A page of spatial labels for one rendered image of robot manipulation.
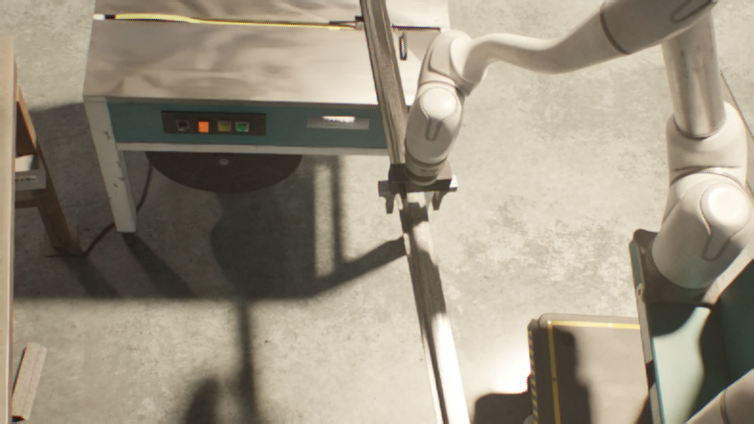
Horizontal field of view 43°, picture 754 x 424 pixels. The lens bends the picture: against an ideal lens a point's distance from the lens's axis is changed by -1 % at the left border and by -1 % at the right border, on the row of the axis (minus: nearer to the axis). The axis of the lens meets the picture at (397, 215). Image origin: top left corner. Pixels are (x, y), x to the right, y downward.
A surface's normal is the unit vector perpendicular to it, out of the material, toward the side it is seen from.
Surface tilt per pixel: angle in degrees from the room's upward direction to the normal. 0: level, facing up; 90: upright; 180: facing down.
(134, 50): 0
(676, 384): 0
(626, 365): 0
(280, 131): 90
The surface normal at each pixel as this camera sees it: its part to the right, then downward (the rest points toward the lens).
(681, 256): -0.72, 0.51
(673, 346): 0.12, -0.51
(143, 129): 0.05, 0.86
